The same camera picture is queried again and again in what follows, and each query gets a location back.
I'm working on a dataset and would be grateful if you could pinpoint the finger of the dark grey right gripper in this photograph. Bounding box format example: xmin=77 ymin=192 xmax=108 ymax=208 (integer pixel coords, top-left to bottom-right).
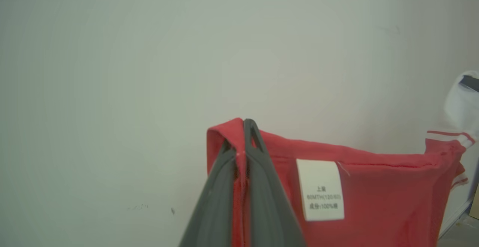
xmin=460 ymin=75 xmax=479 ymax=92

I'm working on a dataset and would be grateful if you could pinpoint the red shirt with white sleeves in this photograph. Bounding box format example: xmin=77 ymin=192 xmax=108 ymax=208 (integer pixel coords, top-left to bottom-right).
xmin=207 ymin=70 xmax=479 ymax=247

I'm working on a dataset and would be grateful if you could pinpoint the white baseboard strip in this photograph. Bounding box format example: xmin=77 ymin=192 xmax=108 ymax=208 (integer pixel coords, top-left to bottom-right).
xmin=438 ymin=198 xmax=474 ymax=238

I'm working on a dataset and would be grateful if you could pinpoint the brown cardboard box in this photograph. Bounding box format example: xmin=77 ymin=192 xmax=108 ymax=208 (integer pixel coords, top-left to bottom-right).
xmin=469 ymin=185 xmax=479 ymax=220

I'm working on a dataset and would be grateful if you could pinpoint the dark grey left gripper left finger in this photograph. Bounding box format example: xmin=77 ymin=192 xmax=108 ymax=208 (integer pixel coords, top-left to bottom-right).
xmin=179 ymin=140 xmax=237 ymax=247

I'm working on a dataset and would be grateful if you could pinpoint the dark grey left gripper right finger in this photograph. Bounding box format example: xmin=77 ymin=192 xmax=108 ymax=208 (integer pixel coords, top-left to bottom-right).
xmin=243 ymin=119 xmax=307 ymax=247

